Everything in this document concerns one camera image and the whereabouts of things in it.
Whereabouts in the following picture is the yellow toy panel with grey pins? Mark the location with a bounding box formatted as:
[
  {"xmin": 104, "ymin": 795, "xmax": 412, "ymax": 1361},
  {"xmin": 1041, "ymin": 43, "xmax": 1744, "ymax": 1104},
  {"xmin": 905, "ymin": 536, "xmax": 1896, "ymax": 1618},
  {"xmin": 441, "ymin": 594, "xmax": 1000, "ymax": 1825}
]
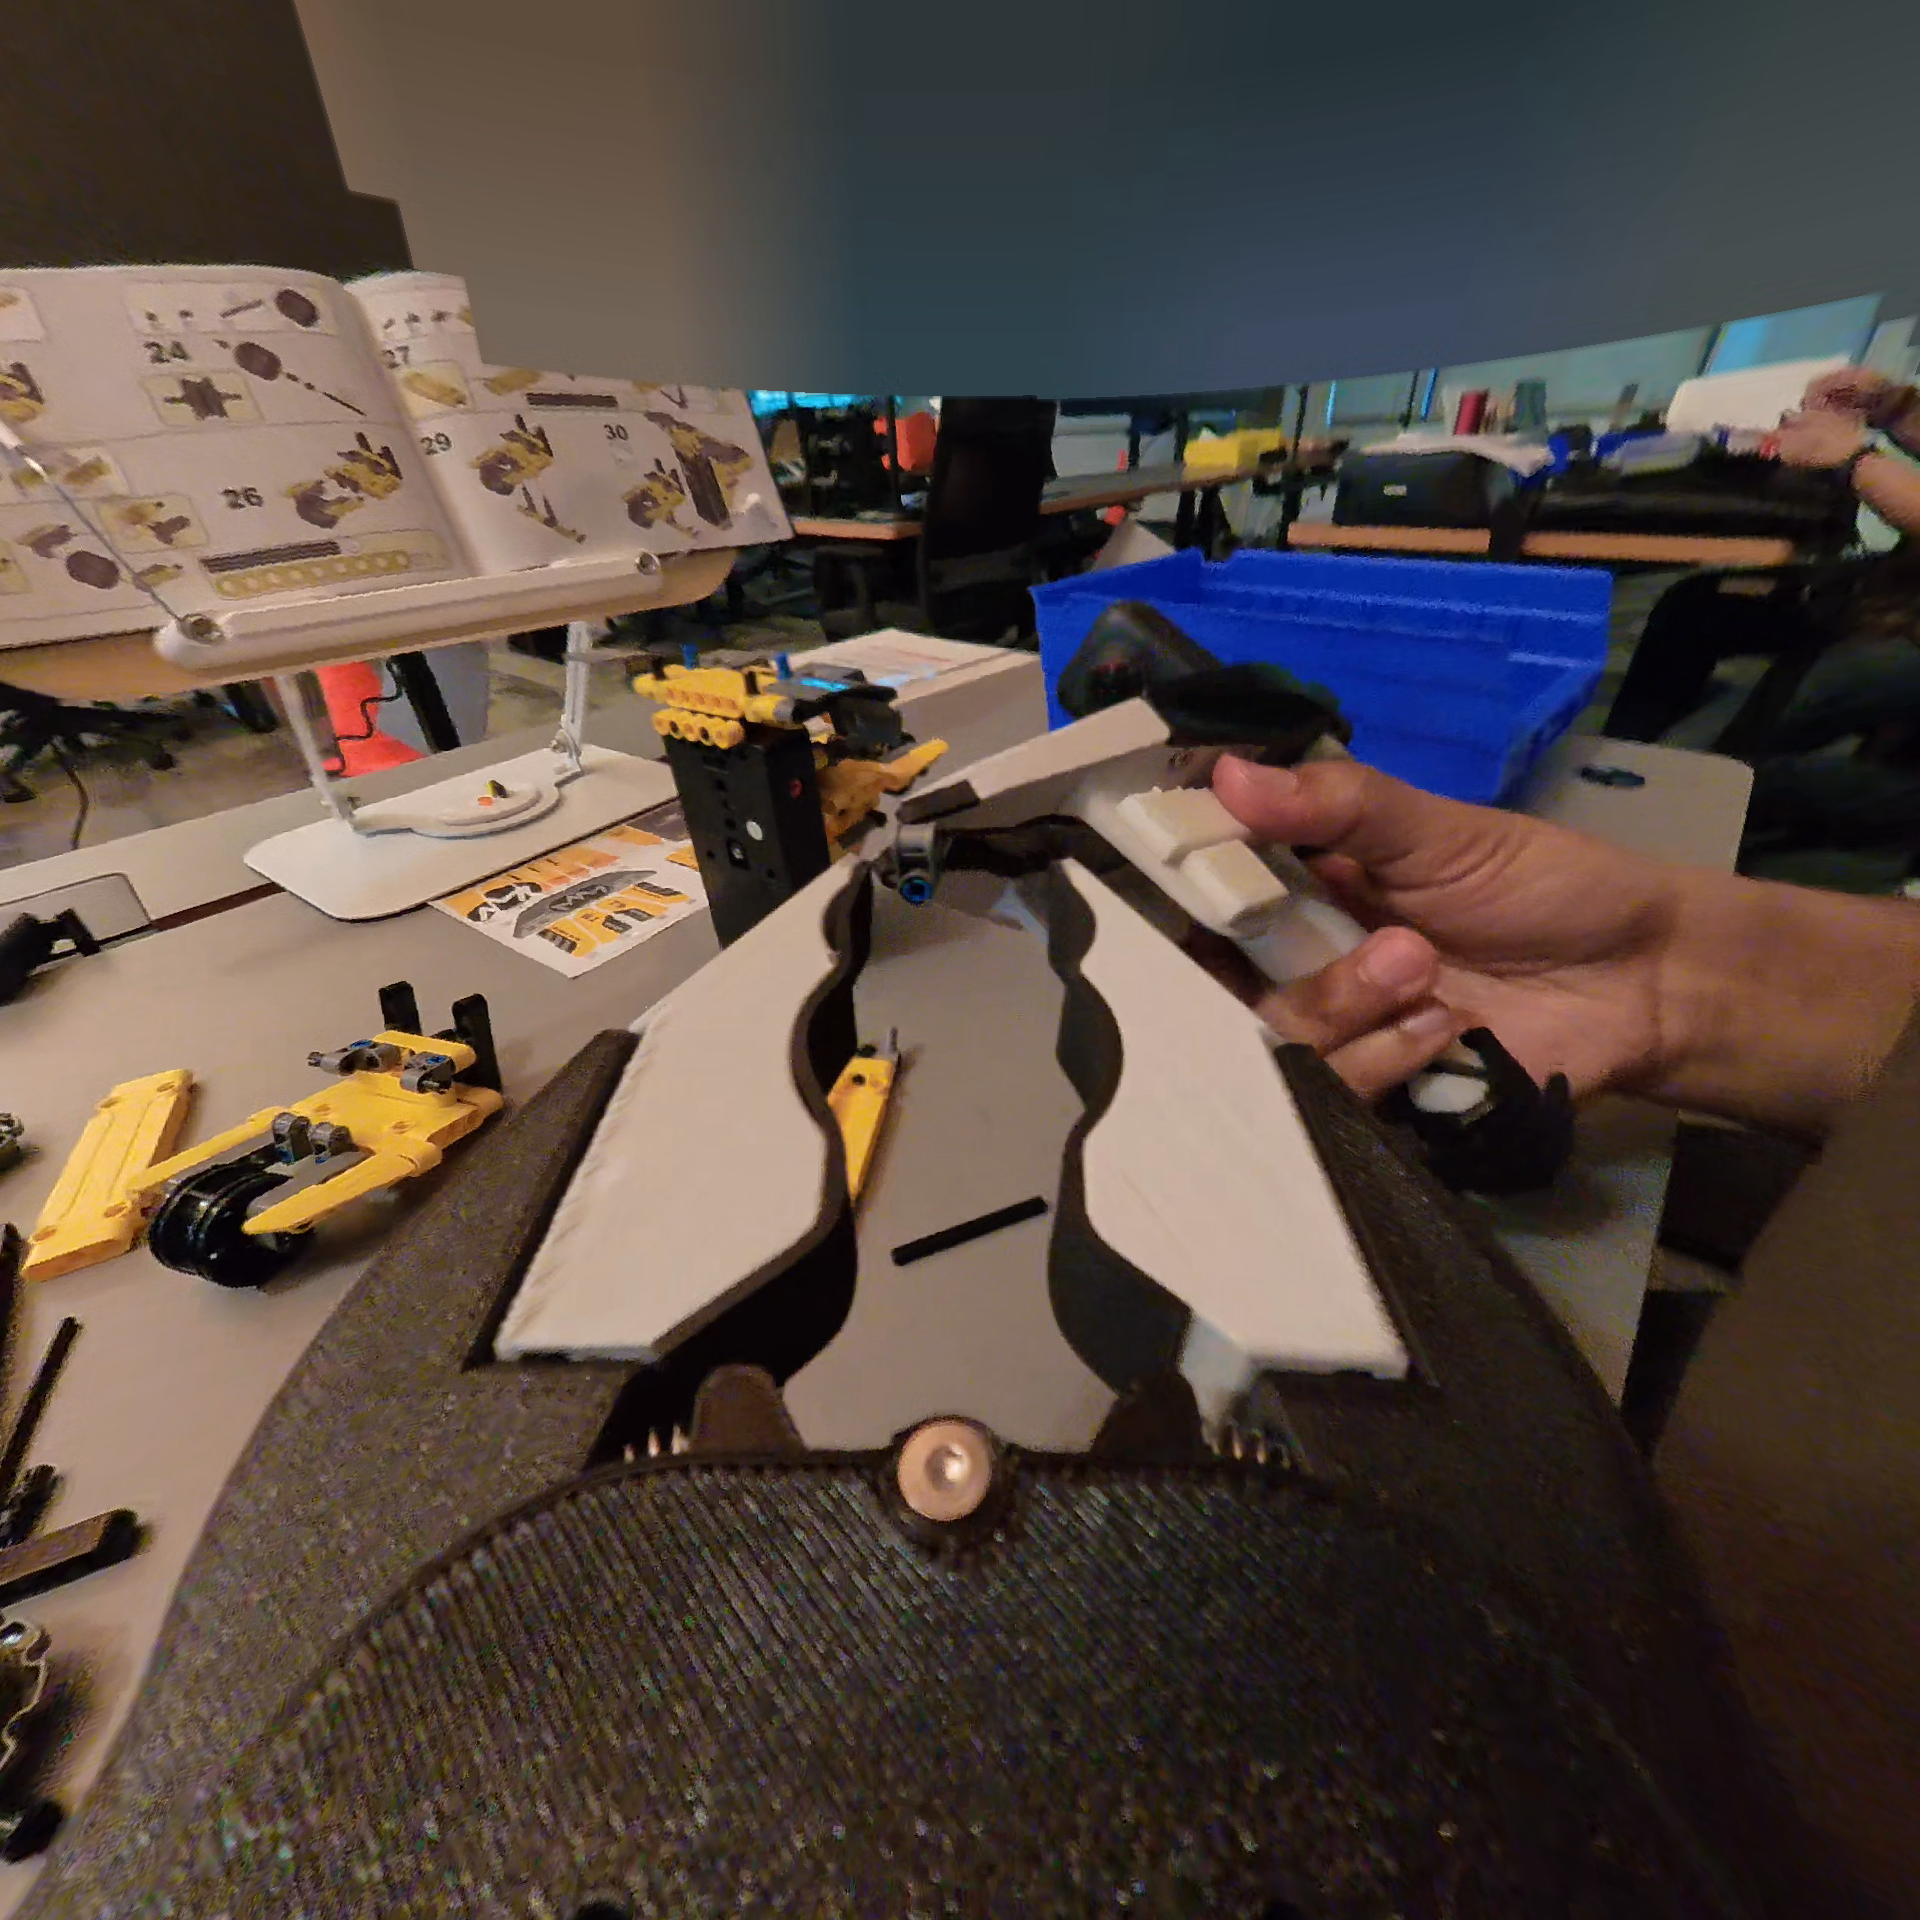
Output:
[{"xmin": 825, "ymin": 1026, "xmax": 905, "ymax": 1203}]

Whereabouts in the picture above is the yellow black toy assembly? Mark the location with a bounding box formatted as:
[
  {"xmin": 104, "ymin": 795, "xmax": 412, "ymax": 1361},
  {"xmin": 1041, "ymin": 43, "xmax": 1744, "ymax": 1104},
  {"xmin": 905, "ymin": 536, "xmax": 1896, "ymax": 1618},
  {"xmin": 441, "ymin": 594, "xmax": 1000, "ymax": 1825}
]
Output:
[{"xmin": 147, "ymin": 984, "xmax": 507, "ymax": 1291}]

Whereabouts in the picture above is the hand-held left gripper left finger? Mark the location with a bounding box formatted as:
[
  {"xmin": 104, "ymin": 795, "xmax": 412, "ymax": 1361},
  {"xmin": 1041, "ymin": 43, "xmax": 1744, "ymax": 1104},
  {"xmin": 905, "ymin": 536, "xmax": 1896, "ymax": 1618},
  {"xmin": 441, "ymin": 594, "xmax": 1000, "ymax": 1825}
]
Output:
[{"xmin": 492, "ymin": 857, "xmax": 875, "ymax": 1368}]

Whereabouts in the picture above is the person's clothed body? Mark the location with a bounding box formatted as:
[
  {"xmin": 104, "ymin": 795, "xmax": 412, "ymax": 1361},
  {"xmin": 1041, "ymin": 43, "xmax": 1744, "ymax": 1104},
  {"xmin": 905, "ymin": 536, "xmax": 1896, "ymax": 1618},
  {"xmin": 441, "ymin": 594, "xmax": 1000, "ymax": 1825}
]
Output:
[{"xmin": 1650, "ymin": 1019, "xmax": 1920, "ymax": 1920}]

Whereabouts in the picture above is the black toy axle rod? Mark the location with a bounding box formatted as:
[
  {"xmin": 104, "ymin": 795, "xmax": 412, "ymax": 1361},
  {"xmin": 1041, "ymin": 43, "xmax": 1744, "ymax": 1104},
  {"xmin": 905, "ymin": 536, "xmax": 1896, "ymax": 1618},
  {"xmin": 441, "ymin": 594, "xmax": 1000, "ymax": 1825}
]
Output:
[{"xmin": 892, "ymin": 1198, "xmax": 1050, "ymax": 1266}]

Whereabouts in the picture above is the person's right forearm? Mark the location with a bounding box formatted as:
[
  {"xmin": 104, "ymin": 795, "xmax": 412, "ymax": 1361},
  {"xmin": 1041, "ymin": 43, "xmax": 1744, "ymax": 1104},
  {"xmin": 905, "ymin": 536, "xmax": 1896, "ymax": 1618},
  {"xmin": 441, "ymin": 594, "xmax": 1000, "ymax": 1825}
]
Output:
[{"xmin": 1664, "ymin": 863, "xmax": 1920, "ymax": 1144}]

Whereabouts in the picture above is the blue plastic bin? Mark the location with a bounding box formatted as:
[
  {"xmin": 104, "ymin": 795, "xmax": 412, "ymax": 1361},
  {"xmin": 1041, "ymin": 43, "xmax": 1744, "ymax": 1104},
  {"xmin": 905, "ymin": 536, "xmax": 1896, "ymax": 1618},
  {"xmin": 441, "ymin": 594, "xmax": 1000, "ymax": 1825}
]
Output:
[{"xmin": 1031, "ymin": 547, "xmax": 1618, "ymax": 811}]

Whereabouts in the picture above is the person's right hand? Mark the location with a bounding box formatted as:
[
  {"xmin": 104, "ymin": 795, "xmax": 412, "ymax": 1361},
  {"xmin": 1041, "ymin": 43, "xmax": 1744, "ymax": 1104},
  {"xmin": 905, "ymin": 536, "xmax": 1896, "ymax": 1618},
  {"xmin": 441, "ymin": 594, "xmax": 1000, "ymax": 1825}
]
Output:
[{"xmin": 1208, "ymin": 751, "xmax": 1706, "ymax": 1104}]

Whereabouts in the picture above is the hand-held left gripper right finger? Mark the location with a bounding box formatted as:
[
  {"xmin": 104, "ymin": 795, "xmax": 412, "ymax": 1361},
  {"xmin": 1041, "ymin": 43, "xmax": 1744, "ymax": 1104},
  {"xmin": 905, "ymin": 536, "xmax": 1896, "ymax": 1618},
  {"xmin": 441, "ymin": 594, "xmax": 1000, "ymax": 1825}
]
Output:
[{"xmin": 1044, "ymin": 857, "xmax": 1414, "ymax": 1443}]

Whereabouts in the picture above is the plain yellow toy panel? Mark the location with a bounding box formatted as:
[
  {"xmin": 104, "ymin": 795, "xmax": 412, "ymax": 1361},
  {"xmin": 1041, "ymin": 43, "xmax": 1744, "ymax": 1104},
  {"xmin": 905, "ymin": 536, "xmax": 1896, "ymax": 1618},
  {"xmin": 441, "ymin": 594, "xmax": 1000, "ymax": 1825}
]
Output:
[{"xmin": 23, "ymin": 1068, "xmax": 196, "ymax": 1284}]

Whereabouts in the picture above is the yellow sticker sheet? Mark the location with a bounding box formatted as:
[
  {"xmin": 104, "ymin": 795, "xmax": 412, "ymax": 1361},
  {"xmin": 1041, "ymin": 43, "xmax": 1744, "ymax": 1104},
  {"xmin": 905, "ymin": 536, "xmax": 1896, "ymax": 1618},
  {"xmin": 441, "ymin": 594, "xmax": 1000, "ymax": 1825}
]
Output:
[{"xmin": 431, "ymin": 823, "xmax": 712, "ymax": 982}]

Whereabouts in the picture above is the black office chair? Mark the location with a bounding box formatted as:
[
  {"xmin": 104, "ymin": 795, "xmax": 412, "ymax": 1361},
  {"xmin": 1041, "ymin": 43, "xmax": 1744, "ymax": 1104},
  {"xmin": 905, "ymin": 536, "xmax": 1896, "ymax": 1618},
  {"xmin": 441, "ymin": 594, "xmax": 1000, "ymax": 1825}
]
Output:
[{"xmin": 914, "ymin": 398, "xmax": 1058, "ymax": 647}]

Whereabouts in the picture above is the pile of toy building parts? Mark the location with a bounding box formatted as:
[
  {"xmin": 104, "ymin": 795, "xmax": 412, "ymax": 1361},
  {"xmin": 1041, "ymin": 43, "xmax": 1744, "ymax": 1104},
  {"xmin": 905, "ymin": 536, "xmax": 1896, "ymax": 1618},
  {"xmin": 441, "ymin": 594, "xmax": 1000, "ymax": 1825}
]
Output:
[{"xmin": 0, "ymin": 1112, "xmax": 147, "ymax": 1870}]

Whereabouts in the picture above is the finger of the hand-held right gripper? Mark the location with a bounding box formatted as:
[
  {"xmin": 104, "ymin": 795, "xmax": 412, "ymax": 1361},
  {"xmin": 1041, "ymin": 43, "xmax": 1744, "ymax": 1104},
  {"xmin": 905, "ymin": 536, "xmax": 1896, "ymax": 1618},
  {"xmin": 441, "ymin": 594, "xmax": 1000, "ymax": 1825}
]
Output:
[{"xmin": 902, "ymin": 698, "xmax": 1192, "ymax": 827}]

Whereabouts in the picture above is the toy instruction booklet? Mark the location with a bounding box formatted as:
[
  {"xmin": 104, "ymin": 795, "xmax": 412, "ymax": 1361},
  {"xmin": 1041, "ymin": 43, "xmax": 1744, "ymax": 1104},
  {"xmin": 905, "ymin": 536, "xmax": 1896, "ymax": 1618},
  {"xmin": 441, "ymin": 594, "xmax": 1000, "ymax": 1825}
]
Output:
[{"xmin": 0, "ymin": 267, "xmax": 798, "ymax": 656}]

